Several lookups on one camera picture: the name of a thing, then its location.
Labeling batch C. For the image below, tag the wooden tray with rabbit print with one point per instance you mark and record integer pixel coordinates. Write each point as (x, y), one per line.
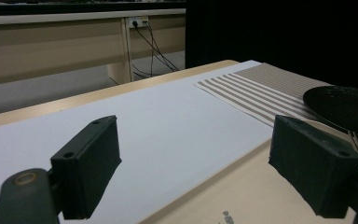
(261, 193)

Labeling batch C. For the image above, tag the striped placemat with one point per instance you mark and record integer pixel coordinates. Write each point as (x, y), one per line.
(261, 90)

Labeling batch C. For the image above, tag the black round plate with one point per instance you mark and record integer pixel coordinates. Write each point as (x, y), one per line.
(345, 109)

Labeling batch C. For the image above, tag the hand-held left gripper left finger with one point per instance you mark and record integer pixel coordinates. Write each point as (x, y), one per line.
(87, 165)

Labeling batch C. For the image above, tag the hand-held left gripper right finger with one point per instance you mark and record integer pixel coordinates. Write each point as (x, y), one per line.
(317, 168)

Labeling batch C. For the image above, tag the white board sheet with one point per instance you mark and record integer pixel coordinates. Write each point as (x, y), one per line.
(167, 124)

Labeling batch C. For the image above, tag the white wall socket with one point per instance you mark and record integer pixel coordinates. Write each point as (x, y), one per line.
(138, 21)

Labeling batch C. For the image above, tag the black curtain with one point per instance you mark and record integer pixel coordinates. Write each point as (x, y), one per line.
(276, 31)

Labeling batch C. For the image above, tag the beige desk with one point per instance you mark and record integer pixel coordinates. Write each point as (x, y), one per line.
(59, 46)

